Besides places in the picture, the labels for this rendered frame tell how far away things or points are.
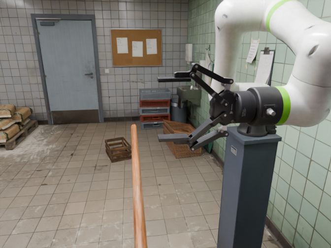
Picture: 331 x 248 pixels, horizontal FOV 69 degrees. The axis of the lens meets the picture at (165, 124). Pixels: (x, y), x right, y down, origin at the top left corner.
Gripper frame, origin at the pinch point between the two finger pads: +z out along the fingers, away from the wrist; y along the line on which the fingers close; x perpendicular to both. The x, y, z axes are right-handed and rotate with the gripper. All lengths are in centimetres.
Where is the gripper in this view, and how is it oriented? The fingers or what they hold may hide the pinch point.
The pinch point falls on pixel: (162, 109)
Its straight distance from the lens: 53.9
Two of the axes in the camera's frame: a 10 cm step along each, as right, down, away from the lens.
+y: 0.0, 9.5, 3.2
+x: -1.4, -3.2, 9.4
